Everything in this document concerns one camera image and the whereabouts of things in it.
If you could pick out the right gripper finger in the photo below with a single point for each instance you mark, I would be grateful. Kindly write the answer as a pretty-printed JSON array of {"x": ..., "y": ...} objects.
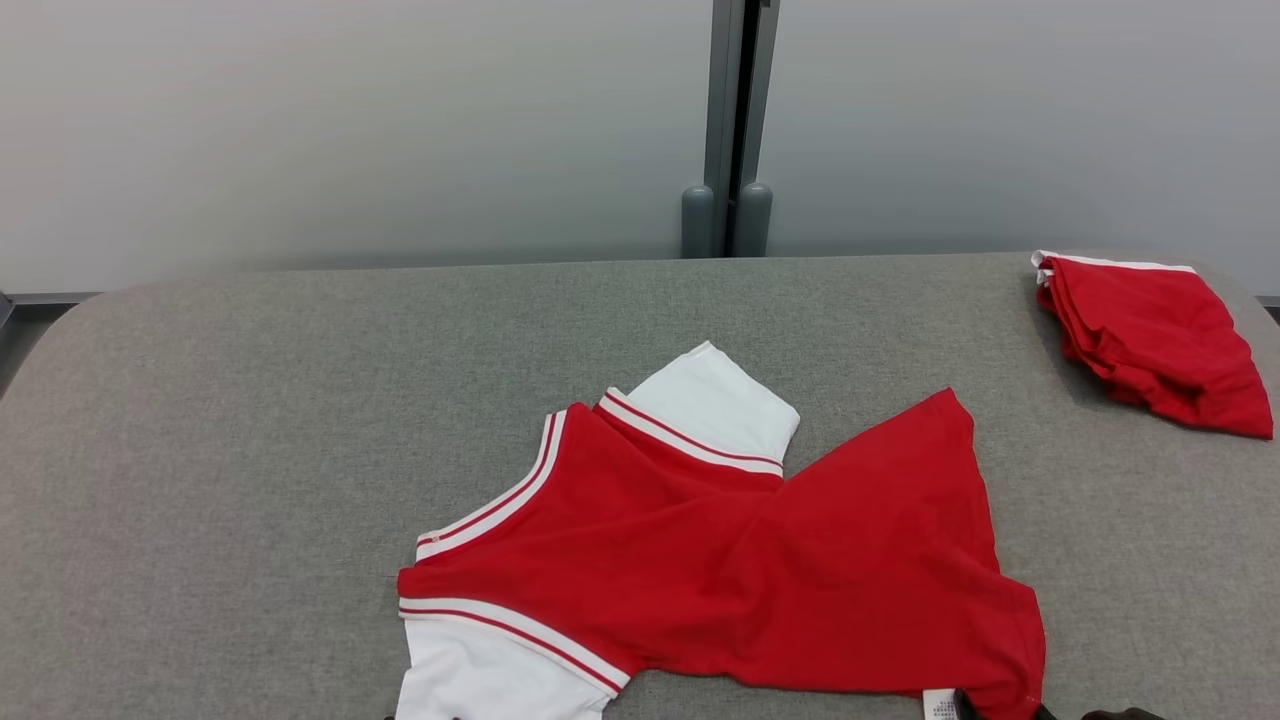
[
  {"x": 970, "y": 706},
  {"x": 1110, "y": 715}
]

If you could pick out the red and white jersey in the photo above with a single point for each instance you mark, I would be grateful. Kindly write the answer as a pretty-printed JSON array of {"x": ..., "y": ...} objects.
[{"x": 750, "y": 560}]

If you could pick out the red shorts with Bulls print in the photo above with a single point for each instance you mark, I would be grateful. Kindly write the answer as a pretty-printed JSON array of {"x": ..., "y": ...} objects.
[{"x": 1150, "y": 340}]

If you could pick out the grey metal partition post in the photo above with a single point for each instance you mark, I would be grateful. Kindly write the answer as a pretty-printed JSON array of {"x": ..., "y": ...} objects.
[{"x": 742, "y": 95}]

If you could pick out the grey cylindrical post foot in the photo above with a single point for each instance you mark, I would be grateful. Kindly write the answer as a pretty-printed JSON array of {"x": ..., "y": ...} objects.
[
  {"x": 753, "y": 220},
  {"x": 698, "y": 222}
]

